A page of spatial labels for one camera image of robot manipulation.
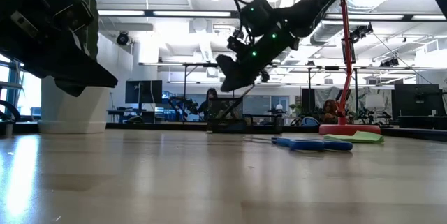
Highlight white hexagonal plant pot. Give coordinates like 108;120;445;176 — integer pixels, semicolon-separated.
37;75;111;135

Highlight large black screen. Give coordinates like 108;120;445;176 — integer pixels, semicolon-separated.
393;83;447;130

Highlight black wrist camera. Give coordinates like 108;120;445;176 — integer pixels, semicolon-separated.
226;34;246;53
45;0;95;33

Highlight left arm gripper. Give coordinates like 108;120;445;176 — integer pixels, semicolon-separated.
0;3;119;98

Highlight green cactus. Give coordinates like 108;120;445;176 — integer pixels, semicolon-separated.
75;0;101;61

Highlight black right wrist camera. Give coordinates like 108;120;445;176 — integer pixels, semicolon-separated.
226;34;246;53

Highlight black mesh desk organizer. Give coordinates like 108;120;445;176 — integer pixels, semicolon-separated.
206;96;284;135

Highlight green sticky note pad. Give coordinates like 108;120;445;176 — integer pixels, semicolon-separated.
323;130;385;144

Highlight blue-handled scissors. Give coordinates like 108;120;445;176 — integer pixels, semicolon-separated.
244;136;354;152

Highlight black ceiling speaker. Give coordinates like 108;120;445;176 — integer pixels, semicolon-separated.
116;31;130;46

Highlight person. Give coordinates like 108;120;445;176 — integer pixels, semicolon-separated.
320;98;342;124
196;88;219;120

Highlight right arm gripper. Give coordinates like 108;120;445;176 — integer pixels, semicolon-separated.
215;24;301;94

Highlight black computer monitor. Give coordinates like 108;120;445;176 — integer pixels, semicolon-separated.
124;80;163;105

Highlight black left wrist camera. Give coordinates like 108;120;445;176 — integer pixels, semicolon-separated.
45;0;95;33

